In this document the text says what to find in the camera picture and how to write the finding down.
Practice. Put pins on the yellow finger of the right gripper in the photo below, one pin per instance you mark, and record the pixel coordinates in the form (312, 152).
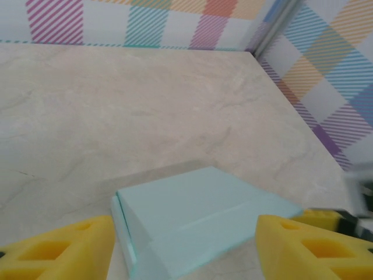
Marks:
(320, 217)

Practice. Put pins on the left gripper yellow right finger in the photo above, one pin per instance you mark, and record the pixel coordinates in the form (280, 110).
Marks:
(279, 256)

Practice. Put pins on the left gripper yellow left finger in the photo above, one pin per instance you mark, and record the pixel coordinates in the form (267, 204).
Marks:
(96, 251)

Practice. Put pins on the light blue paper box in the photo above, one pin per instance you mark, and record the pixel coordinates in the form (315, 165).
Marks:
(189, 210)

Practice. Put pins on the aluminium corner post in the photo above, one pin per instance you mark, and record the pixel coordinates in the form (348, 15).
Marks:
(271, 29)

